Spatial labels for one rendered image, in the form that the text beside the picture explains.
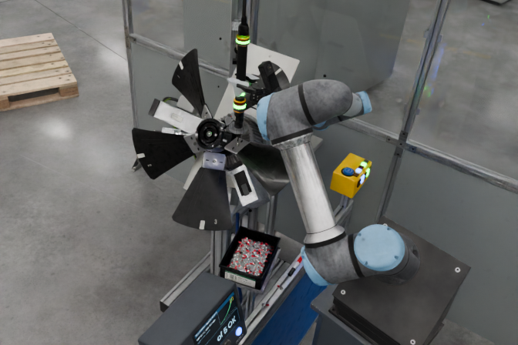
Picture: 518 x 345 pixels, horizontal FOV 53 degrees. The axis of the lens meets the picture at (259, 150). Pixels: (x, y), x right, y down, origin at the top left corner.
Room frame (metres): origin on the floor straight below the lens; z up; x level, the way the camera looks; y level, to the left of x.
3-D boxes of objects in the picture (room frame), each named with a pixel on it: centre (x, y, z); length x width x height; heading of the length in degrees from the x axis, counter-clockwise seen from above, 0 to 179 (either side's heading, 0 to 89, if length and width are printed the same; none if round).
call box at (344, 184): (1.63, -0.38, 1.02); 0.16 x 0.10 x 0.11; 150
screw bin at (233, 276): (1.32, 0.00, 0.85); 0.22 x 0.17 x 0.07; 164
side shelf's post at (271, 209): (2.09, -0.10, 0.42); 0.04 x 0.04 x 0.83; 60
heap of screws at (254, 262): (1.32, 0.00, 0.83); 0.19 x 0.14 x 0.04; 164
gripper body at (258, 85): (1.51, -0.01, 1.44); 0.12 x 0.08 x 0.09; 60
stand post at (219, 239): (1.72, 0.15, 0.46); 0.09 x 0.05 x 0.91; 60
